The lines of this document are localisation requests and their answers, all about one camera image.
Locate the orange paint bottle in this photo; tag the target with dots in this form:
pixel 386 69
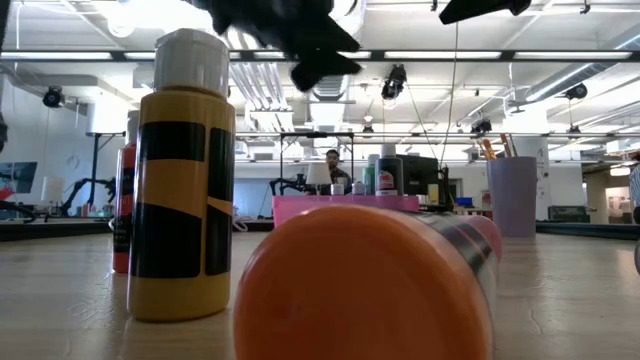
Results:
pixel 360 290

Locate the black camera rig frame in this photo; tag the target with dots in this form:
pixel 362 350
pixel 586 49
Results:
pixel 315 134

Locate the small white lamp shade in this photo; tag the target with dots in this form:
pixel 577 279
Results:
pixel 52 189

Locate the orange-bristle paintbrush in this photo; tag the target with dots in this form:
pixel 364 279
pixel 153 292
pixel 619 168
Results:
pixel 489 149

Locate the large dark grey paint bottle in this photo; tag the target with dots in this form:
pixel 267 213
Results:
pixel 337 189

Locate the black monitor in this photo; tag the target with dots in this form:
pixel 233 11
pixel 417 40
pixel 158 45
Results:
pixel 420 175

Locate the black overhead rig beam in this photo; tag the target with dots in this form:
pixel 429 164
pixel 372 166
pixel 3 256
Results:
pixel 507 55

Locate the green paint bottle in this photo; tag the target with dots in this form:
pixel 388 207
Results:
pixel 368 182

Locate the tilted monitor screen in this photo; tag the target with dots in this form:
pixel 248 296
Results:
pixel 17 177

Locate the pink plastic bin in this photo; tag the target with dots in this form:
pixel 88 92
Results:
pixel 310 210

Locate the red paint bottle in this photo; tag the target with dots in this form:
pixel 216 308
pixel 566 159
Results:
pixel 122 260

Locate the person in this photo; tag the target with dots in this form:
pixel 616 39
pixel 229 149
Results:
pixel 635 187
pixel 334 159

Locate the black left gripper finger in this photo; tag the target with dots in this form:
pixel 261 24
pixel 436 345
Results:
pixel 330 41
pixel 315 67

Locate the silver ventilation duct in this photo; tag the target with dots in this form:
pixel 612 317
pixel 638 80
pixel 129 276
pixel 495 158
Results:
pixel 327 87

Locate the black floor stand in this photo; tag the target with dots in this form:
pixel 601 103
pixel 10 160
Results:
pixel 95 165

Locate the white shade desk lamp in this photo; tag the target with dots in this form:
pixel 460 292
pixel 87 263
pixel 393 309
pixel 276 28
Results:
pixel 319 175

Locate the black ceiling spotlight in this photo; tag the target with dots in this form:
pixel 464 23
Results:
pixel 481 126
pixel 395 82
pixel 576 91
pixel 52 97

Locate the black background robot arm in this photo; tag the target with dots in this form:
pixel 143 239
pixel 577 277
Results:
pixel 287 186
pixel 85 185

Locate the lavender cup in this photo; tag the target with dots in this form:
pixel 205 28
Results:
pixel 512 200

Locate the large gold-ferrule paintbrush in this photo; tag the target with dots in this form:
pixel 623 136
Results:
pixel 506 145

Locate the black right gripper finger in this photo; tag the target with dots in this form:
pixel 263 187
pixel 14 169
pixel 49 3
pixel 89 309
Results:
pixel 480 7

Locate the yellow paint bottle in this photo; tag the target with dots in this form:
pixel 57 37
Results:
pixel 170 185

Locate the black paintbrush gold ferrule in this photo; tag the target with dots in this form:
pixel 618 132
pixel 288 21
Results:
pixel 513 146

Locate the pink paint bottle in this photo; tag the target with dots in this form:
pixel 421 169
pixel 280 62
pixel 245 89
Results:
pixel 489 229

